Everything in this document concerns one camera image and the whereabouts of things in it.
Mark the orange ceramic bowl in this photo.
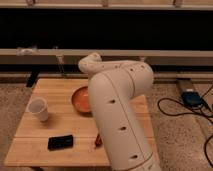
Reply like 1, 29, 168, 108
71, 86, 90, 113

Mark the red brown snack bar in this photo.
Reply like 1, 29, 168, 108
95, 134, 103, 148

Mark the wooden table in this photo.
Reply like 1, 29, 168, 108
3, 78, 161, 168

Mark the black cable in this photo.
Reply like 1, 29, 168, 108
157, 83, 213, 161

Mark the blue power adapter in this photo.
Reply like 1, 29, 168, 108
181, 92, 202, 107

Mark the black rectangular box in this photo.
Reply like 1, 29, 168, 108
48, 135, 73, 150

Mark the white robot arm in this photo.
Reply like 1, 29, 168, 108
78, 53, 162, 171

